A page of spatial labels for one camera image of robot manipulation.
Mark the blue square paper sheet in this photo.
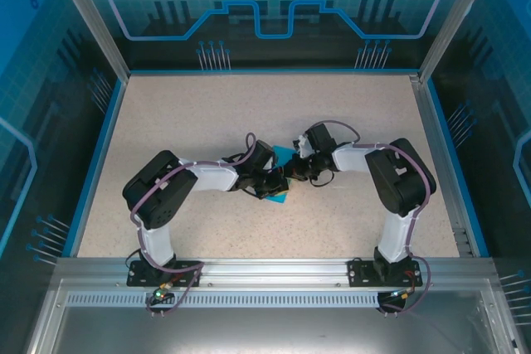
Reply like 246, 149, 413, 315
265, 145, 297, 206

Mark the metal sheet panel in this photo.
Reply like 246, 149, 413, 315
24, 279, 522, 354

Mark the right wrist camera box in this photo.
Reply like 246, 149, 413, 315
294, 132, 315, 160

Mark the aluminium mounting rail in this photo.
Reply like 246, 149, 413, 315
56, 257, 497, 289

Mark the slotted grey cable duct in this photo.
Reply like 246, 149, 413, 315
66, 293, 381, 308

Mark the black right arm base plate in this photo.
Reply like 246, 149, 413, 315
347, 258, 424, 289

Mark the aluminium side rail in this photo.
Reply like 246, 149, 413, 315
408, 74, 478, 258

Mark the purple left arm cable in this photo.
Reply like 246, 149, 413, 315
130, 133, 257, 318

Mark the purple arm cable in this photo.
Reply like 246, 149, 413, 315
313, 120, 432, 317
130, 133, 257, 318

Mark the brass cable connector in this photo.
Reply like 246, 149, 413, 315
152, 281, 183, 303
387, 286, 417, 300

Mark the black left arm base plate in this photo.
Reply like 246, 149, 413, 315
126, 260, 203, 288

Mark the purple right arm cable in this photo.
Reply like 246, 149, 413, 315
313, 120, 432, 317

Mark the aluminium frame post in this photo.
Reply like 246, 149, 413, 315
45, 0, 132, 81
417, 0, 501, 84

